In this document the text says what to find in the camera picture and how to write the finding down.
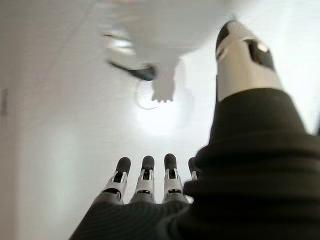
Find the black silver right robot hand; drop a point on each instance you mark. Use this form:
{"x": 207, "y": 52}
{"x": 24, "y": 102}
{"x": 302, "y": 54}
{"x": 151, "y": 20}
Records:
{"x": 245, "y": 175}

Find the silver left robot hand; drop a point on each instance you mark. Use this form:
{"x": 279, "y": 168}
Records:
{"x": 163, "y": 87}

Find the chrome black kitchen faucet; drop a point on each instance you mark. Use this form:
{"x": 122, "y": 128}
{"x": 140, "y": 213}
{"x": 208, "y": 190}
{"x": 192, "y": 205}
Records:
{"x": 140, "y": 71}

